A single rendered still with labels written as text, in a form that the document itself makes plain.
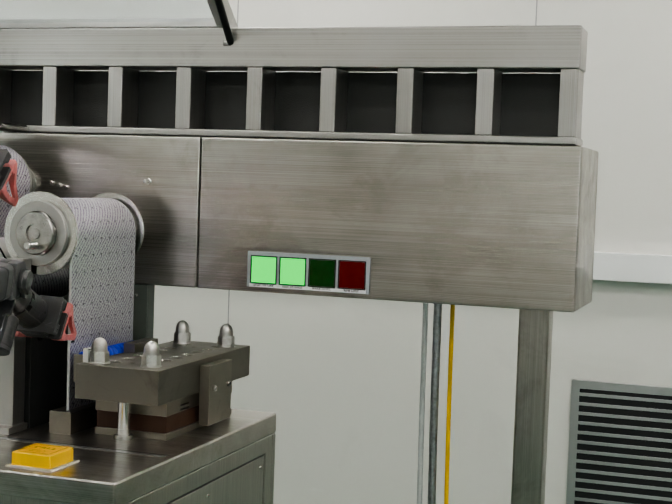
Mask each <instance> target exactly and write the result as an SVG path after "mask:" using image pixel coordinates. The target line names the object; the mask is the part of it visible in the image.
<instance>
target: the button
mask: <svg viewBox="0 0 672 504"><path fill-rule="evenodd" d="M71 461H73V448H72V447H64V446H55V445H46V444H38V443H36V444H33V445H30V446H27V447H24V448H21V449H18V450H15V451H13V452H12V465H18V466H27V467H35V468H43V469H53V468H55V467H58V466H61V465H63V464H66V463H69V462H71Z"/></svg>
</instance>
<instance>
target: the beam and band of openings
mask: <svg viewBox="0 0 672 504"><path fill-rule="evenodd" d="M231 31H232V35H233V38H234V43H233V44H232V45H231V46H223V40H226V38H225V35H224V31H223V28H87V29H0V122H2V123H11V124H21V125H26V126H27V127H28V130H27V131H26V132H17V131H1V130H0V131H1V132H13V133H56V134H98V135H140V136H182V137H224V138H266V139H308V140H350V141H392V142H435V143H477V144H519V145H561V146H582V145H583V140H582V139H581V128H582V107H583V85H584V73H585V72H586V59H587V38H588V32H587V31H586V30H585V29H584V28H583V27H582V26H581V25H540V26H389V27H238V28H231ZM13 70H43V71H13ZM75 70H109V71H75ZM207 71H247V72H207ZM276 71H297V72H276ZM364 72H397V73H364ZM424 72H477V73H424ZM544 73H560V74H544Z"/></svg>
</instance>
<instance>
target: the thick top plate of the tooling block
mask: <svg viewBox="0 0 672 504"><path fill-rule="evenodd" d="M234 345H235V347H230V348H225V347H217V343H213V342H200V341H191V343H190V344H176V343H173V341H170V342H166V343H161V344H158V346H159V354H160V355H161V365H162V367H161V368H143V367H140V365H141V359H142V354H144V351H142V352H138V353H126V352H123V353H119V354H115V355H111V356H109V361H110V364H102V365H98V364H90V363H89V362H88V363H87V362H81V363H77V364H76V367H75V398H79V399H89V400H99V401H109V402H119V403H129V404H139V405H149V406H160V405H163V404H166V403H169V402H172V401H175V400H178V399H181V398H184V397H187V396H189V395H192V394H195V393H198V392H200V365H203V364H206V363H210V362H213V361H216V360H220V359H232V374H231V381H234V380H236V379H239V378H242V377H245V376H248V375H249V358H250V346H249V345H237V344H234Z"/></svg>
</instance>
